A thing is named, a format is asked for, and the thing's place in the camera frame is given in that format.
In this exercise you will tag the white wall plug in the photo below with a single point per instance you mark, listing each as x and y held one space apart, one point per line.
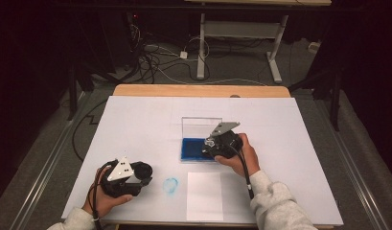
313 47

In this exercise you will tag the black metal stand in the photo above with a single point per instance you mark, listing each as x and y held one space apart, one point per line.
72 96

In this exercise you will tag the white paper sheet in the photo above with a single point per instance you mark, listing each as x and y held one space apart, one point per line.
204 198

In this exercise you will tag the white metal desk frame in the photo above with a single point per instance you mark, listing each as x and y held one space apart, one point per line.
201 48

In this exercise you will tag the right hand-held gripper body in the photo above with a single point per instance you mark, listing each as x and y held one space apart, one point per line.
227 143

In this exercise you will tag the metal floor rail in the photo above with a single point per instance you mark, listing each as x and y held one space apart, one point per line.
46 169
353 172

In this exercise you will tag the blue ink pad clear case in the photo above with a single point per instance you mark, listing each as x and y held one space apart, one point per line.
193 150

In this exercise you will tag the person's left hand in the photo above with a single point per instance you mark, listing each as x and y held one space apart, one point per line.
102 201

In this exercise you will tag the white power adapter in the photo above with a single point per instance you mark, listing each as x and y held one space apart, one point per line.
183 55

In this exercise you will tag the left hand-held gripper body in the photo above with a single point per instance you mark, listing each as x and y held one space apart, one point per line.
120 179

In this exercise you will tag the person's right hand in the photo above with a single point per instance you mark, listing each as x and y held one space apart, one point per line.
244 161

